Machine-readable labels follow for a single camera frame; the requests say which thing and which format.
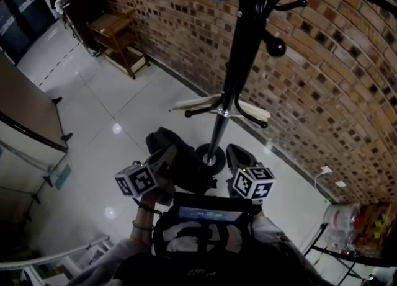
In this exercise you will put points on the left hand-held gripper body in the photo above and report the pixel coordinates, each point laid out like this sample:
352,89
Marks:
139,179

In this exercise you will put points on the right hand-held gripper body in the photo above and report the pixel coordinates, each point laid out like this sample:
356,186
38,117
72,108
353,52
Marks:
251,182

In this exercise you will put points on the black bag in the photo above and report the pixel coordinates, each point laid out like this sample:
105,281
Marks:
186,160

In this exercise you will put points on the black metal coat rack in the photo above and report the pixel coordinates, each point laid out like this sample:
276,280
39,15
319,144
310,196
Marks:
239,61

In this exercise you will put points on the person's left forearm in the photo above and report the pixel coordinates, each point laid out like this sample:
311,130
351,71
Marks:
144,218

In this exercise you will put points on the black wrist band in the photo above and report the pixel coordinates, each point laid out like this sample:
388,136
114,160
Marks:
148,208

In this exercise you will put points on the green wrist band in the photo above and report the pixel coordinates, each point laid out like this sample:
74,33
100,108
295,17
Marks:
141,227

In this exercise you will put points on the black chest-mounted screen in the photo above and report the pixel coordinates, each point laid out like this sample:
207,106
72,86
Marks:
211,208

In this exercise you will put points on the person's torso in grey sweater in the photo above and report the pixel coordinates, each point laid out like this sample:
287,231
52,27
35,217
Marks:
273,247

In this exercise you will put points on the white power adapter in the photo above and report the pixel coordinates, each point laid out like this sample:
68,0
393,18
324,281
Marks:
324,171

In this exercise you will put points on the green sheet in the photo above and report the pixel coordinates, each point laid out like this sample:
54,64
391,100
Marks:
63,176

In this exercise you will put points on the clear plastic water bottle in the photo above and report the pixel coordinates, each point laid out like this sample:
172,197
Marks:
339,239
341,216

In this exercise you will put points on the wooden table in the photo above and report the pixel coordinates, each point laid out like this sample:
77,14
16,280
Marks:
28,108

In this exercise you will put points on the colourful cardboard box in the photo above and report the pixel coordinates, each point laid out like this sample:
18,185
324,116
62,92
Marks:
378,229

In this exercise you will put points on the wooden shelf cart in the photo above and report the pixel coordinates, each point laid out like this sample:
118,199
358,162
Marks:
119,39

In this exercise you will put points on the dark wooden cabinet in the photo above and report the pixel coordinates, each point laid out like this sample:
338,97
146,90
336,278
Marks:
82,11

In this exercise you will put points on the black glass doors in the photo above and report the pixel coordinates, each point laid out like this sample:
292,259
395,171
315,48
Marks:
21,15

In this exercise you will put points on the white wall socket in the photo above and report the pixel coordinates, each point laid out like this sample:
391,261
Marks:
340,184

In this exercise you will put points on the black folding frame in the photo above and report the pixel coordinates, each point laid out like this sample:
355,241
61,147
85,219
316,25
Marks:
338,257

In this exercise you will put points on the white metal rail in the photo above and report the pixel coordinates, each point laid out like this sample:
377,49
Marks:
46,258

